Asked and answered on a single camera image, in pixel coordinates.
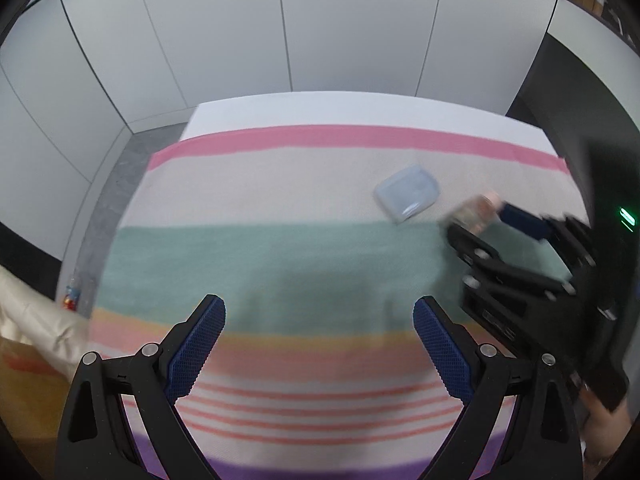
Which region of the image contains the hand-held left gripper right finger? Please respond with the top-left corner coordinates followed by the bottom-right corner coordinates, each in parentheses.
top-left (412, 296), bottom-right (585, 480)

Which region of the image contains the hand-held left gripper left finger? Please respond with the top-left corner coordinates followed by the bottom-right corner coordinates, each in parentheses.
top-left (56, 294), bottom-right (227, 480)

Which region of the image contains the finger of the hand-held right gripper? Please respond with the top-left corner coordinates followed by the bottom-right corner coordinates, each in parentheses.
top-left (497, 202), bottom-right (596, 272)
top-left (442, 222), bottom-right (576, 302)

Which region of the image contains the cardboard box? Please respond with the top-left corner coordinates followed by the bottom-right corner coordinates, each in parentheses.
top-left (0, 337), bottom-right (76, 461)

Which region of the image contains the person's right hand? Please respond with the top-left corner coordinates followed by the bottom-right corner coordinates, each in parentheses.
top-left (577, 380), bottom-right (640, 466)

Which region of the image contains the translucent grey rounded container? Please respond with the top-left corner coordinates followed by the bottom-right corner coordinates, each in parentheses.
top-left (374, 164), bottom-right (441, 226)

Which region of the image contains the striped colourful cloth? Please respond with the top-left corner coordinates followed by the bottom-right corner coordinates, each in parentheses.
top-left (90, 125), bottom-right (591, 480)

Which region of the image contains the cream padded chair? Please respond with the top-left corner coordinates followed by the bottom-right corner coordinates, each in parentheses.
top-left (0, 265), bottom-right (93, 381)

